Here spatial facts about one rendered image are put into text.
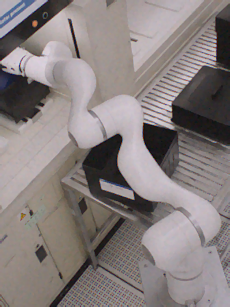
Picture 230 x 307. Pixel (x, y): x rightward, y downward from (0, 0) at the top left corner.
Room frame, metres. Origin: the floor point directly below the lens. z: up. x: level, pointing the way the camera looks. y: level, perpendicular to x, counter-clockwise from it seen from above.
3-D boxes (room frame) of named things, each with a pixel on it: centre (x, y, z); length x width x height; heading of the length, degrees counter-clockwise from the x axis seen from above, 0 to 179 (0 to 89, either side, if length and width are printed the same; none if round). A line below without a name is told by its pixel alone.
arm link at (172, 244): (0.70, -0.11, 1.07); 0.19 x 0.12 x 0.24; 114
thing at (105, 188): (1.22, -0.07, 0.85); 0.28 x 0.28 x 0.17; 54
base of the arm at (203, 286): (0.71, -0.14, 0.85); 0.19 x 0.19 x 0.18
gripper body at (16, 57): (1.54, 0.28, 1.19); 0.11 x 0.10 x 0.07; 45
